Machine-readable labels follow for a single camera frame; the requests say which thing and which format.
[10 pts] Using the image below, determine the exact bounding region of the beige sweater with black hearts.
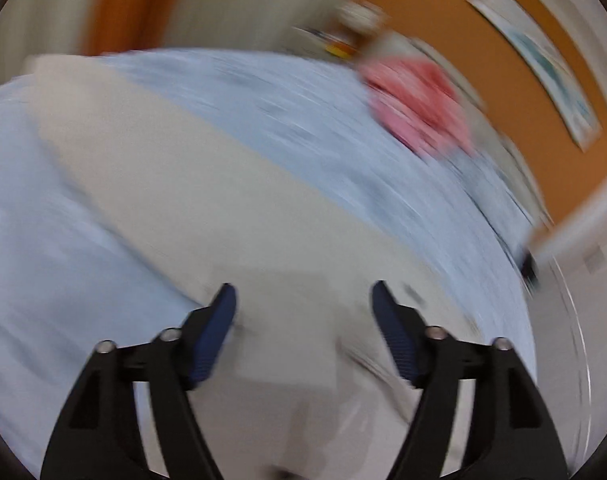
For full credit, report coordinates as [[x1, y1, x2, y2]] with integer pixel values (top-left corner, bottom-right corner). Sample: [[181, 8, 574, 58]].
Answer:
[[28, 55, 476, 479]]

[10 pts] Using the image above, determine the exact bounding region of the black bag on nightstand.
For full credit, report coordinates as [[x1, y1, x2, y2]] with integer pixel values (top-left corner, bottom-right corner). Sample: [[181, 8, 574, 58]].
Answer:
[[519, 250, 539, 290]]

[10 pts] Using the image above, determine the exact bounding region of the blue butterfly bed cover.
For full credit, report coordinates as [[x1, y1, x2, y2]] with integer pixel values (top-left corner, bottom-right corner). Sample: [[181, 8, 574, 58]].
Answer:
[[0, 49, 535, 472]]

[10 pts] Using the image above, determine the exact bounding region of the beige padded headboard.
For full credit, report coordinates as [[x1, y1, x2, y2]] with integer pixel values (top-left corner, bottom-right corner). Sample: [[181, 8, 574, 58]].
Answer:
[[361, 32, 553, 229]]

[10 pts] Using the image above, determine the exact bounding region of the pink hoodie on bed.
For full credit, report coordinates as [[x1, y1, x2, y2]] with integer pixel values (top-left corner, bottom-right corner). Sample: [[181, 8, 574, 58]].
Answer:
[[358, 56, 475, 157]]

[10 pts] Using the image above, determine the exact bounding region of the yellow box on nightstand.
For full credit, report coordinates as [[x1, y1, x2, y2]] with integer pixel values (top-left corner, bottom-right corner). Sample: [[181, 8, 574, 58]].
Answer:
[[324, 37, 358, 60]]

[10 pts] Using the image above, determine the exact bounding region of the orange curtain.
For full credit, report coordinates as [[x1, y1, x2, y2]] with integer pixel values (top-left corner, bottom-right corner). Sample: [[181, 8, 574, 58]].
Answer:
[[83, 0, 177, 55]]

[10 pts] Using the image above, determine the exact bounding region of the cream pleated curtain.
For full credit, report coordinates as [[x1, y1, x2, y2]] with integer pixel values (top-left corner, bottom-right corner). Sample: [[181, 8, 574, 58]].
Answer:
[[0, 0, 346, 84]]

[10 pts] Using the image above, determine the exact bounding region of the framed wall picture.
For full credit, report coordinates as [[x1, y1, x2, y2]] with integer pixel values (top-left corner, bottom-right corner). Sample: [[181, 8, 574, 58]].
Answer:
[[466, 0, 601, 152]]

